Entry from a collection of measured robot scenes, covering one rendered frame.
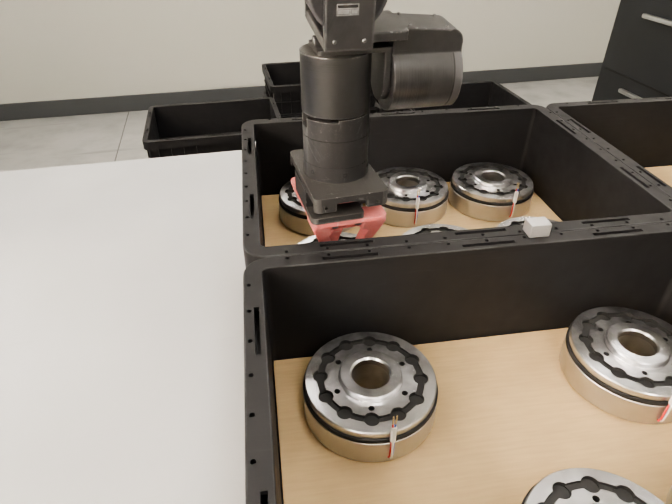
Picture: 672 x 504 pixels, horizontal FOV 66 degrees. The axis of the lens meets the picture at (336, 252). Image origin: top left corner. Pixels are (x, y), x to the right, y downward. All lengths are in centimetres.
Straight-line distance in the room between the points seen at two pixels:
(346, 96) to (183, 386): 38
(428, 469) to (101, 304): 52
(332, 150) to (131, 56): 316
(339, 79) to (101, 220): 65
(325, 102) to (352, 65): 3
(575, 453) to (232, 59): 329
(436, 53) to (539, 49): 377
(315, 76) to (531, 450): 32
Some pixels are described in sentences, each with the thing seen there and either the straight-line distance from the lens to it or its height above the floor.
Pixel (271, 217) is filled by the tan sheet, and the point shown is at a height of 83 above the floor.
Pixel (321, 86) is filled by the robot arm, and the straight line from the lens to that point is 42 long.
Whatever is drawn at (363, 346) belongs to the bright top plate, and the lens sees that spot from 43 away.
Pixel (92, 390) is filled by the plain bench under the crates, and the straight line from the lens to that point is 67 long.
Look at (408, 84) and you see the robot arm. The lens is 43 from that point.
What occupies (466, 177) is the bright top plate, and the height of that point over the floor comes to 86.
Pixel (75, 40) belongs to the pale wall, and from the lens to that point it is 358.
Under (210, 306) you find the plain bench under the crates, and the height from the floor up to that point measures 70.
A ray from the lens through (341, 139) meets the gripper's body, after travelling 43.
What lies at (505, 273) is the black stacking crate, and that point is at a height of 90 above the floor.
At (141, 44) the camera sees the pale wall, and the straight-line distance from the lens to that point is 353.
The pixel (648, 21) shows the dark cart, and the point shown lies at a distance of 216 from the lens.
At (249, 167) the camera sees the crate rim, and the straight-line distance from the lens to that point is 56.
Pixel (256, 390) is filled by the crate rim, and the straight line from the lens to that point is 32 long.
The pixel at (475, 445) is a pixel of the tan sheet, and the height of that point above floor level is 83.
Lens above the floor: 117
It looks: 35 degrees down
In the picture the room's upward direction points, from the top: straight up
